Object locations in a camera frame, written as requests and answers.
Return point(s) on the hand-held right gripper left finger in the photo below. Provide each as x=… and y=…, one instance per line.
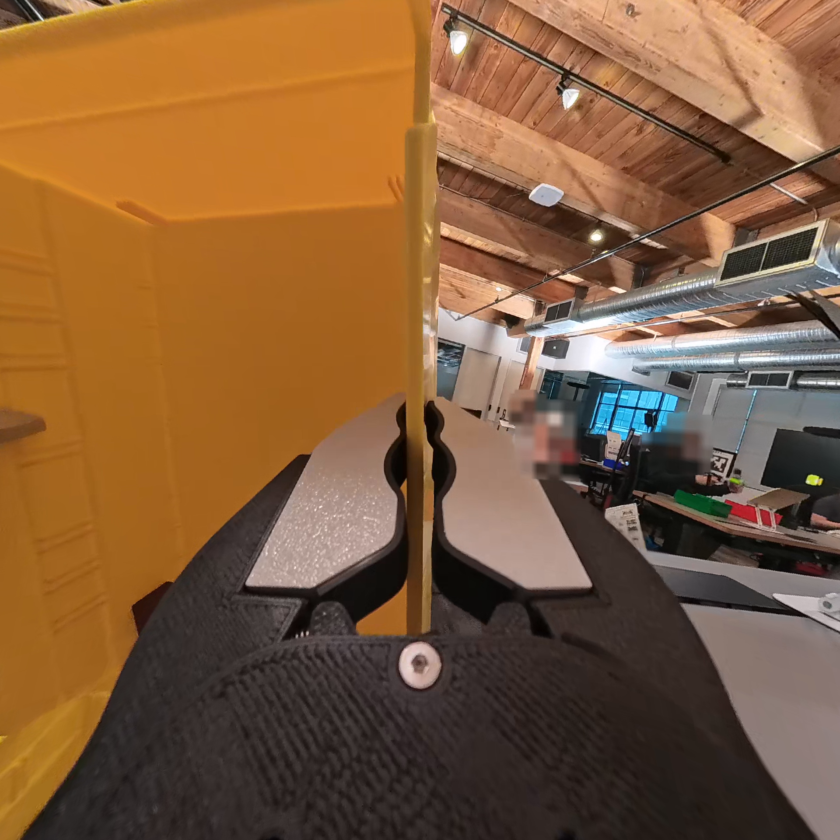
x=328, y=518

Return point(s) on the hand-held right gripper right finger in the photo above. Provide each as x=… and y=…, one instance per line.
x=505, y=518

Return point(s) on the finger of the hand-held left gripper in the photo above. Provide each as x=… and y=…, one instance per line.
x=19, y=425

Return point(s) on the yellow plastic box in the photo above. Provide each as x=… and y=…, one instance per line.
x=39, y=774
x=262, y=262

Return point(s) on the cardboard box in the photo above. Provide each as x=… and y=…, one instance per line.
x=778, y=497

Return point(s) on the white printed sign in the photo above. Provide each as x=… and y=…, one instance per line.
x=625, y=525

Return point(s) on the green plastic bin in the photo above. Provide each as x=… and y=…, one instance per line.
x=702, y=504

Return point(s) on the black desk mat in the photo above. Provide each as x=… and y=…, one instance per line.
x=715, y=587

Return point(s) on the red plastic bin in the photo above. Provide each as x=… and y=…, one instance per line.
x=751, y=513

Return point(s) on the black track spotlight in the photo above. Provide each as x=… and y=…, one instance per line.
x=596, y=234
x=457, y=39
x=569, y=95

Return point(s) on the black computer monitor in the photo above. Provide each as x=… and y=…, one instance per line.
x=804, y=456

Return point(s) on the white paper sheet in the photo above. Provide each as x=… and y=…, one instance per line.
x=810, y=613

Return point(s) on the white ceiling access point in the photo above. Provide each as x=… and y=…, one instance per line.
x=544, y=194

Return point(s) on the black wall speaker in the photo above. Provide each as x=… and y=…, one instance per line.
x=555, y=348

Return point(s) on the silver duct with vents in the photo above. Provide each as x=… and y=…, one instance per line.
x=656, y=295

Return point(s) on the silver round air duct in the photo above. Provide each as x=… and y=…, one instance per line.
x=722, y=348

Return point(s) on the black lighting track rail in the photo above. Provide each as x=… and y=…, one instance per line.
x=590, y=82

